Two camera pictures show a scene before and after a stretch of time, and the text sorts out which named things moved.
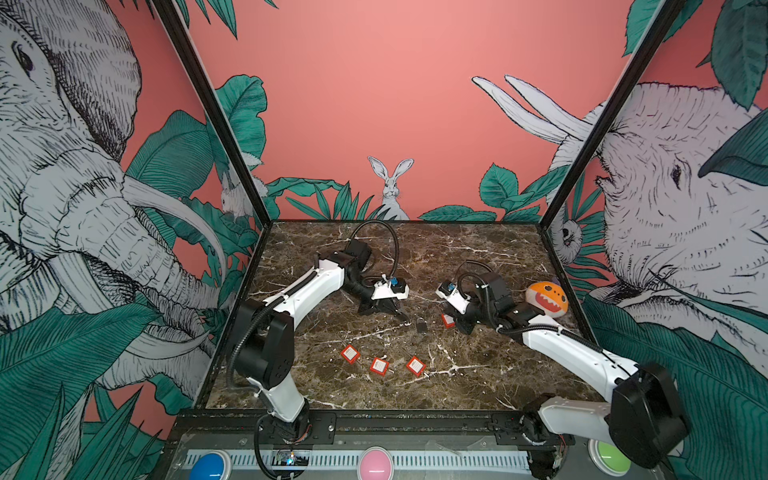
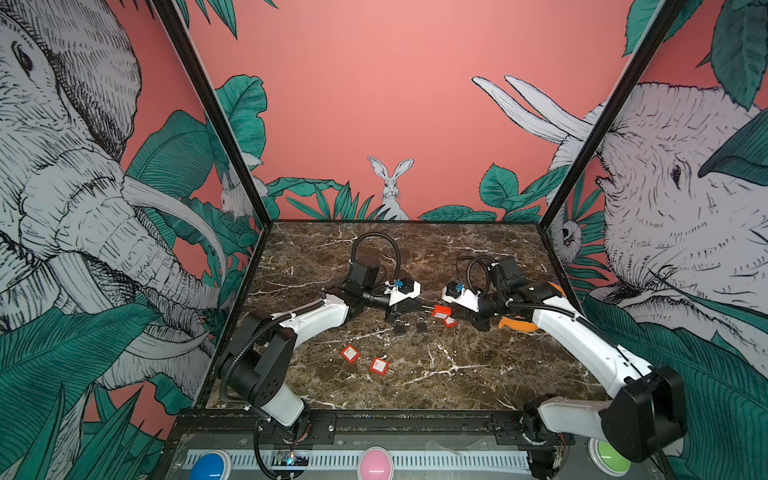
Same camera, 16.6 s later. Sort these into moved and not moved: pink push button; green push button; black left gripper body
Moved: black left gripper body
Not moved: green push button; pink push button
